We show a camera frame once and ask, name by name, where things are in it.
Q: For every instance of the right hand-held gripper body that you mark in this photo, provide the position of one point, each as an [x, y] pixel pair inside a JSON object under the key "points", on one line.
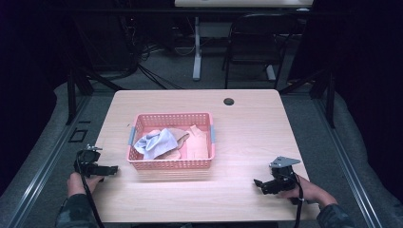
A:
{"points": [[282, 177]]}

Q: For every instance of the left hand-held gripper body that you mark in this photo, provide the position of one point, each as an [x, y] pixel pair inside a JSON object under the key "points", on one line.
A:
{"points": [[87, 160]]}

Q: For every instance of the light blue cloth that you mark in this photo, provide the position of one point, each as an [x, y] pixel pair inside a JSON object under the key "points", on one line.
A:
{"points": [[157, 144]]}

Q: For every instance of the peach pink cloth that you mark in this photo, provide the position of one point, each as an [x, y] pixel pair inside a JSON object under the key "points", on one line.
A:
{"points": [[197, 144]]}

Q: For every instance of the pink plastic basket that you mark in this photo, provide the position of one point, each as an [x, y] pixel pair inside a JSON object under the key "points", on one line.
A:
{"points": [[171, 120]]}

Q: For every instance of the person's left hand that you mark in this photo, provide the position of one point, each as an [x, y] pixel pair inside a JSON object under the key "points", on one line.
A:
{"points": [[77, 183]]}

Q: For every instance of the person's right hand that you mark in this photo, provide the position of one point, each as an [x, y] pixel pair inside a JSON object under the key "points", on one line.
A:
{"points": [[312, 191]]}

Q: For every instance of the black metal stand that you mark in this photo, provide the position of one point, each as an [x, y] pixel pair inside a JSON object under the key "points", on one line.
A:
{"points": [[71, 95], [330, 98]]}

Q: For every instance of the black round table grommet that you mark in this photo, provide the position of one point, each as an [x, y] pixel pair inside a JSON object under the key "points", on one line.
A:
{"points": [[228, 101]]}

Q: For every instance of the white table leg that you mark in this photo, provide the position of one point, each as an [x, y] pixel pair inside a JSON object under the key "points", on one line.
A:
{"points": [[197, 47]]}

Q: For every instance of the black folding chair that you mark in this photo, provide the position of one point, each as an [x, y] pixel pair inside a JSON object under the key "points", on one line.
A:
{"points": [[253, 22]]}

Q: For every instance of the light background table top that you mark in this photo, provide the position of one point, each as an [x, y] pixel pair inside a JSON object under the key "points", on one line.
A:
{"points": [[244, 3]]}

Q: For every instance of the black square floor frame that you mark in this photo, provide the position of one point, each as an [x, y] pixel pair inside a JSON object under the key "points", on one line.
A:
{"points": [[78, 135]]}

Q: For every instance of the metal floor rail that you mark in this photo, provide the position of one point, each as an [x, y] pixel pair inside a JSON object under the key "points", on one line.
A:
{"points": [[47, 164], [347, 164]]}

